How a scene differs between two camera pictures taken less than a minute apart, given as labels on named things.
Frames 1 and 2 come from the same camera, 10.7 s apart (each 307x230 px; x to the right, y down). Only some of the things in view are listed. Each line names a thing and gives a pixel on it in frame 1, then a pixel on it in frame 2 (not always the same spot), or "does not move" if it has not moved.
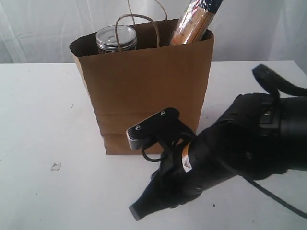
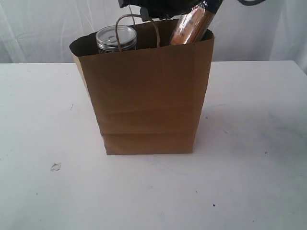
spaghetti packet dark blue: (193, 23) does not move
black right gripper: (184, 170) -> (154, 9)
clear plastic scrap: (56, 166) does not move
